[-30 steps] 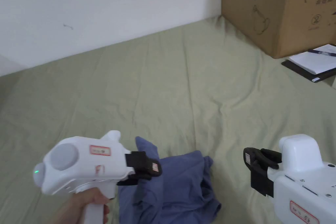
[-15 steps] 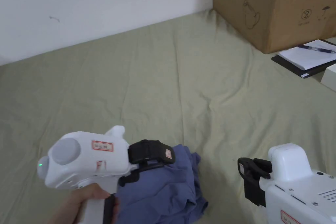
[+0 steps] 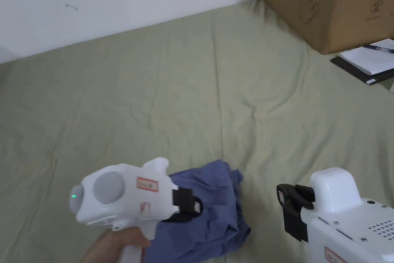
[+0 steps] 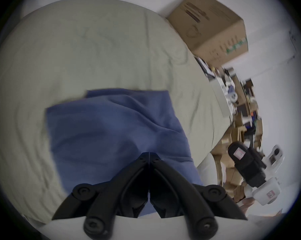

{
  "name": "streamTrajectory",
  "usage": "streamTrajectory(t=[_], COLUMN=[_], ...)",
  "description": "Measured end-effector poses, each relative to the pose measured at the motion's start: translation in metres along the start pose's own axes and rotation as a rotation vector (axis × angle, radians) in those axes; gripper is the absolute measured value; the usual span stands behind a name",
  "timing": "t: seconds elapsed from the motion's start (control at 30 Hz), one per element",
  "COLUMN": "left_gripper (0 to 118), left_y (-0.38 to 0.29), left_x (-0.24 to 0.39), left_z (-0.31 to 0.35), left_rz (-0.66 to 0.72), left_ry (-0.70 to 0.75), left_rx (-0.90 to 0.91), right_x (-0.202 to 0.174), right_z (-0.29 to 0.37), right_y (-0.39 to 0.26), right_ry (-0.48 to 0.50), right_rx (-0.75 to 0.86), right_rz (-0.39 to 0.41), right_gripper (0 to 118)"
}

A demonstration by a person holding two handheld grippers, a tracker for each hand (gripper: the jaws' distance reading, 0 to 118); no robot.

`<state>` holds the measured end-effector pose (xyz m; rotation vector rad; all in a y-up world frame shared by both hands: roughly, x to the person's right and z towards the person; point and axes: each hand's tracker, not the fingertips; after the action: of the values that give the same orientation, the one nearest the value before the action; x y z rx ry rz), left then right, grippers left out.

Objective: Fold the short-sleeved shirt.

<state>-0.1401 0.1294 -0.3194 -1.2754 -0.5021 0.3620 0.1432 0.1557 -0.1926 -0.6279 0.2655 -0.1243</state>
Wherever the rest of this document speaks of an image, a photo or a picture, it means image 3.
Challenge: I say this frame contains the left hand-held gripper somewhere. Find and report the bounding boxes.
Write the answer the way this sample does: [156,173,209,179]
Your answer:
[70,157,203,263]

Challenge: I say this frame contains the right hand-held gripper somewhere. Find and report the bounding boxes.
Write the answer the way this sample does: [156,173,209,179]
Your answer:
[276,167,394,263]

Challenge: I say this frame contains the blue garment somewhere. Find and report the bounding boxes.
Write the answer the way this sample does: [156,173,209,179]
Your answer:
[144,159,252,263]

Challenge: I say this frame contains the person's left hand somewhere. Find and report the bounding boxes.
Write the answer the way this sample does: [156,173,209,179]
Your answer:
[80,225,152,263]

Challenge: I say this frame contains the bed with pale green sheet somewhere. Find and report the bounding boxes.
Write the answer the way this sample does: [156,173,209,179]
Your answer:
[0,0,394,263]

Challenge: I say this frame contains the black flat folder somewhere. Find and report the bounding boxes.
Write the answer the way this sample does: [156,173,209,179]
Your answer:
[330,55,394,86]

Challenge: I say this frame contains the white paper sheet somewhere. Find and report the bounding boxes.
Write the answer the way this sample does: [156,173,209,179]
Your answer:
[338,38,394,76]

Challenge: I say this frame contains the brown cardboard carton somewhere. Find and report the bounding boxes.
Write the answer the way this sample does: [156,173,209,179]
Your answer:
[260,0,394,55]

